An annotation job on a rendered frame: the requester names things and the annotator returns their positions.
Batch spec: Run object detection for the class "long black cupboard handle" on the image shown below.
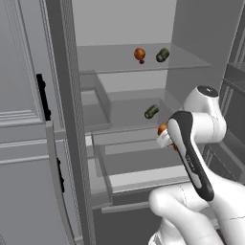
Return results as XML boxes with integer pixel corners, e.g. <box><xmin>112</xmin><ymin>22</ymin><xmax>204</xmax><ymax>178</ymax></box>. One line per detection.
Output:
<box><xmin>35</xmin><ymin>73</ymin><xmax>53</xmax><ymax>122</ymax></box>

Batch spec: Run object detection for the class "glass fridge shelf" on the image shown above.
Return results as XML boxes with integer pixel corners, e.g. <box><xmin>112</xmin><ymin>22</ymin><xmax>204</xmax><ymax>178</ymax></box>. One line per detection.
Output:
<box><xmin>76</xmin><ymin>42</ymin><xmax>212</xmax><ymax>76</ymax></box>

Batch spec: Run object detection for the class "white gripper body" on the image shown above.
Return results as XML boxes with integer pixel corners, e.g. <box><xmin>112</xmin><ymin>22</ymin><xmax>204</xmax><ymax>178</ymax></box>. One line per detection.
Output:
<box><xmin>155</xmin><ymin>129</ymin><xmax>173</xmax><ymax>149</ymax></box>

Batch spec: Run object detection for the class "short black cupboard handle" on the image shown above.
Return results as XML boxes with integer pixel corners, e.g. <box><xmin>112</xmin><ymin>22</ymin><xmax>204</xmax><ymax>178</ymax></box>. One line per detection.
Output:
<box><xmin>56</xmin><ymin>157</ymin><xmax>66</xmax><ymax>193</ymax></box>

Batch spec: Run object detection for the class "grey fridge drawer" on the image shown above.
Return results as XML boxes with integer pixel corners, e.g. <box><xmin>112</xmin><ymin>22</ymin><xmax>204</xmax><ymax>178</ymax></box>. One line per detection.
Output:
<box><xmin>91</xmin><ymin>125</ymin><xmax>209</xmax><ymax>214</ymax></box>

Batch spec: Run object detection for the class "grey open fridge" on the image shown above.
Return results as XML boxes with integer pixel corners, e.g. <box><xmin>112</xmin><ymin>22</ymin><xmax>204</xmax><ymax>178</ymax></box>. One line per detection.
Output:
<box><xmin>45</xmin><ymin>0</ymin><xmax>245</xmax><ymax>245</ymax></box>

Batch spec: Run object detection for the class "open fridge door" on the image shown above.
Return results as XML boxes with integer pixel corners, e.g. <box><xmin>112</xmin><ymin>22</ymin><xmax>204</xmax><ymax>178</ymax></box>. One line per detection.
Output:
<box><xmin>204</xmin><ymin>9</ymin><xmax>245</xmax><ymax>186</ymax></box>

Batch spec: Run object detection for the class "low grey cupboard door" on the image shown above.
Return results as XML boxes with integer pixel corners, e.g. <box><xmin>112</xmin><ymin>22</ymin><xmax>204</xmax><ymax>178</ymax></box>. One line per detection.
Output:
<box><xmin>0</xmin><ymin>140</ymin><xmax>79</xmax><ymax>245</ymax></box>

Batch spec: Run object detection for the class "tall grey cupboard door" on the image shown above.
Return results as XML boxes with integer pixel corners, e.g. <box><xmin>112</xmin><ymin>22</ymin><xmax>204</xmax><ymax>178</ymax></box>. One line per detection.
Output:
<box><xmin>0</xmin><ymin>0</ymin><xmax>55</xmax><ymax>146</ymax></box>

